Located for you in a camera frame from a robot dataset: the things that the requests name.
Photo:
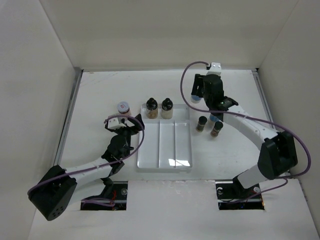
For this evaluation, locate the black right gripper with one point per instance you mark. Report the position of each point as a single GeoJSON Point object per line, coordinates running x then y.
{"type": "Point", "coordinates": [199, 81]}

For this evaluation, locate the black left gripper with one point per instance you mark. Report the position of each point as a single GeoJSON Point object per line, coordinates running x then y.
{"type": "Point", "coordinates": [132, 130]}

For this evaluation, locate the white-cap orange-label spice jar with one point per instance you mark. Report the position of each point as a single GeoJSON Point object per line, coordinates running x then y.
{"type": "Point", "coordinates": [123, 108]}

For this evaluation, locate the black-cap brown spice bottle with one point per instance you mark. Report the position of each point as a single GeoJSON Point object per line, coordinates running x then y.
{"type": "Point", "coordinates": [152, 108]}

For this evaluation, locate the black-cap white powder bottle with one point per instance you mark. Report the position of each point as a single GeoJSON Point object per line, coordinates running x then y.
{"type": "Point", "coordinates": [167, 108]}

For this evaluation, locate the silver-cap blue-label bottle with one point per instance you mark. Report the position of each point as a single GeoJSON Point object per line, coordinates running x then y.
{"type": "Point", "coordinates": [195, 99]}

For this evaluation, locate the silver-cap blue-label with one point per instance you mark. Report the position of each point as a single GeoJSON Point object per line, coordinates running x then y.
{"type": "Point", "coordinates": [216, 117]}

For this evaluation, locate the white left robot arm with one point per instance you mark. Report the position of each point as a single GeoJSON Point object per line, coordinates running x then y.
{"type": "Point", "coordinates": [90, 183]}

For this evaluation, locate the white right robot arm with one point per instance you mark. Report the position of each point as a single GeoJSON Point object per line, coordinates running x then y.
{"type": "Point", "coordinates": [277, 151]}

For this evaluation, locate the black-cap brown spice jar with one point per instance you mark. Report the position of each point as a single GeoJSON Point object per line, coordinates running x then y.
{"type": "Point", "coordinates": [202, 120]}

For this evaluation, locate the black flip-lid small jar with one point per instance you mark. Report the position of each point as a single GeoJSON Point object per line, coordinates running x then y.
{"type": "Point", "coordinates": [216, 129]}

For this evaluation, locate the white divided organizer tray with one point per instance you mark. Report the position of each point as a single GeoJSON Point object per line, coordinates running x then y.
{"type": "Point", "coordinates": [167, 145]}

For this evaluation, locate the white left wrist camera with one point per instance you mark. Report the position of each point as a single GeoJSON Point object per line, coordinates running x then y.
{"type": "Point", "coordinates": [116, 122]}

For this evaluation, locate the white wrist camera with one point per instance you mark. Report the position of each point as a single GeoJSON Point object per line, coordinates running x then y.
{"type": "Point", "coordinates": [214, 68]}
{"type": "Point", "coordinates": [116, 122]}

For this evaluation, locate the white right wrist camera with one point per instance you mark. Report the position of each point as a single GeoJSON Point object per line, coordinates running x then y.
{"type": "Point", "coordinates": [214, 68]}

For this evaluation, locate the right aluminium table rail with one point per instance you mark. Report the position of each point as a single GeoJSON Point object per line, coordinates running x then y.
{"type": "Point", "coordinates": [262, 96]}

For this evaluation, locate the aluminium table rail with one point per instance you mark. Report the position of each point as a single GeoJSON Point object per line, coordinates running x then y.
{"type": "Point", "coordinates": [68, 116]}
{"type": "Point", "coordinates": [262, 96]}

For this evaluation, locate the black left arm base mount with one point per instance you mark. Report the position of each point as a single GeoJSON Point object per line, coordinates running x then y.
{"type": "Point", "coordinates": [108, 192]}

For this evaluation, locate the left aluminium table rail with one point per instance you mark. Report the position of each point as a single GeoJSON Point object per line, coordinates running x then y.
{"type": "Point", "coordinates": [68, 116]}

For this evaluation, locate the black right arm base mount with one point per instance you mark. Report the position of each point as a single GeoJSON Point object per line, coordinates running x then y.
{"type": "Point", "coordinates": [241, 192]}

